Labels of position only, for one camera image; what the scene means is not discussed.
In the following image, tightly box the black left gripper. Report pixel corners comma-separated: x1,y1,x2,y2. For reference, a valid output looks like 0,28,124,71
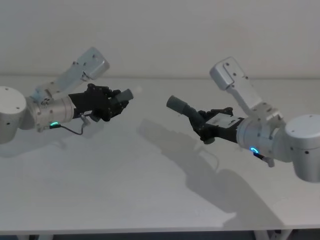
67,83,130,123

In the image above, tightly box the dark grey cylindrical tube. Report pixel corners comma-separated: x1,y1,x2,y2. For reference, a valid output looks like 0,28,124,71
165,94,202,120

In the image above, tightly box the thin dark right wrist cable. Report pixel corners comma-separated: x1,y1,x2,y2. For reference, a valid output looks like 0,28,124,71
252,151,276,168

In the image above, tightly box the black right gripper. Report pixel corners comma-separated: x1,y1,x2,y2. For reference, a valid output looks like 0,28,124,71
188,106,245,146

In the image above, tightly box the thin dark left wrist cable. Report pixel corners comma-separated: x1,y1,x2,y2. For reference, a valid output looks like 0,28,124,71
48,112,92,137

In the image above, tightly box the thin dark wrist cable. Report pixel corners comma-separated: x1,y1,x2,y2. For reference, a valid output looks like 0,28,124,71
252,151,276,168
48,112,92,137

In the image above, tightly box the white table cloth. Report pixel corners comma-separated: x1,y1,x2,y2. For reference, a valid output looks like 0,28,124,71
0,74,320,235

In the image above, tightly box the grey cap with white tip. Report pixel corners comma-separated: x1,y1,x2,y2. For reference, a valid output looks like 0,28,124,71
116,85,144,103

